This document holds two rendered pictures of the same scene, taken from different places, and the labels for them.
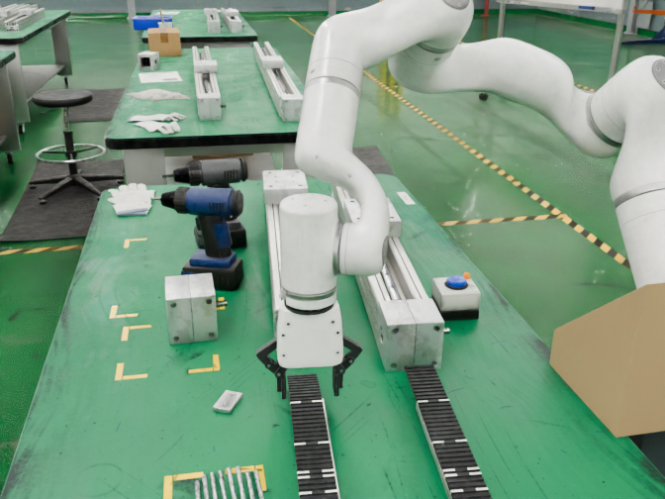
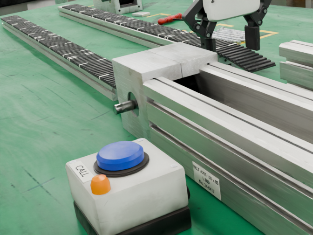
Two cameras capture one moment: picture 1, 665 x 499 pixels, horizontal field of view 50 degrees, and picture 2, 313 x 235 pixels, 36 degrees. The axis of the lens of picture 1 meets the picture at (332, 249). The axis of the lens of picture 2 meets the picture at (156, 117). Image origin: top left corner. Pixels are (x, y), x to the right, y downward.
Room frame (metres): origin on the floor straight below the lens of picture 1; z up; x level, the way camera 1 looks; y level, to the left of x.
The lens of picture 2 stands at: (1.66, -0.33, 1.02)
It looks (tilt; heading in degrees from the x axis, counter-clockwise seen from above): 22 degrees down; 163
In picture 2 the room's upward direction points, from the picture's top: 8 degrees counter-clockwise
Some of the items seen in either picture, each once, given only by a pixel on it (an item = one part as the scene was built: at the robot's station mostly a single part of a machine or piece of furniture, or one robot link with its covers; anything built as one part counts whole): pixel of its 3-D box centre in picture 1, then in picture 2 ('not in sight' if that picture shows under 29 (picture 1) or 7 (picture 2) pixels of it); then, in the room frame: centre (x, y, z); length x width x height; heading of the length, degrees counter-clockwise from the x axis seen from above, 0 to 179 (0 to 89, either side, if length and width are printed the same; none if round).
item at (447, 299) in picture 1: (450, 297); (135, 189); (1.30, -0.24, 0.81); 0.10 x 0.08 x 0.06; 96
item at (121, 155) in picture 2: (456, 283); (120, 159); (1.30, -0.25, 0.84); 0.04 x 0.04 x 0.02
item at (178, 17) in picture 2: not in sight; (189, 20); (0.54, 0.15, 0.79); 0.16 x 0.08 x 0.02; 22
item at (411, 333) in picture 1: (416, 334); (159, 95); (1.12, -0.15, 0.83); 0.12 x 0.09 x 0.10; 96
